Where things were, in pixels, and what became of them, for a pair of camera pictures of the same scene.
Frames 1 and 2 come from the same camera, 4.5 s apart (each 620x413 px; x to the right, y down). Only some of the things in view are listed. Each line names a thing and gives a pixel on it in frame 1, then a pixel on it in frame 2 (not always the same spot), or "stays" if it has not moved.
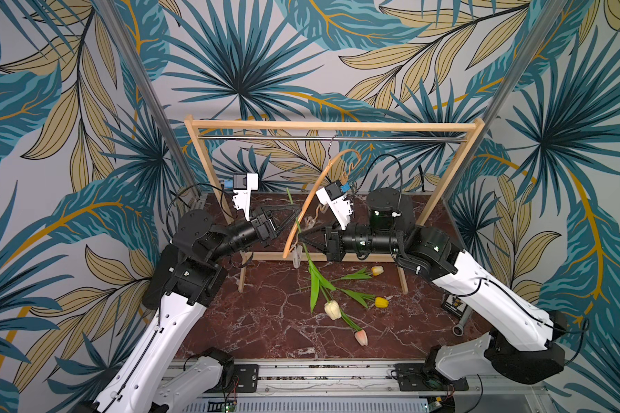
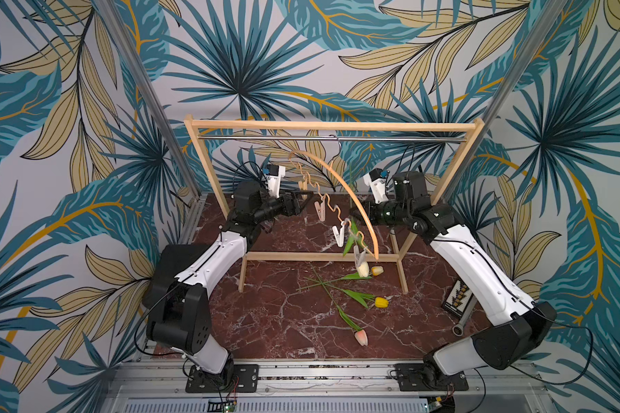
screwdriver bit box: (455, 305) stays
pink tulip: (359, 334) stays
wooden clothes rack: (195, 123) stays
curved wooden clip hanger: (330, 163) → (338, 231)
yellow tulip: (380, 302) stays
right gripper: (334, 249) → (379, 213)
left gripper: (264, 231) → (294, 208)
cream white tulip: (318, 279) → (354, 239)
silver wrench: (458, 329) stays
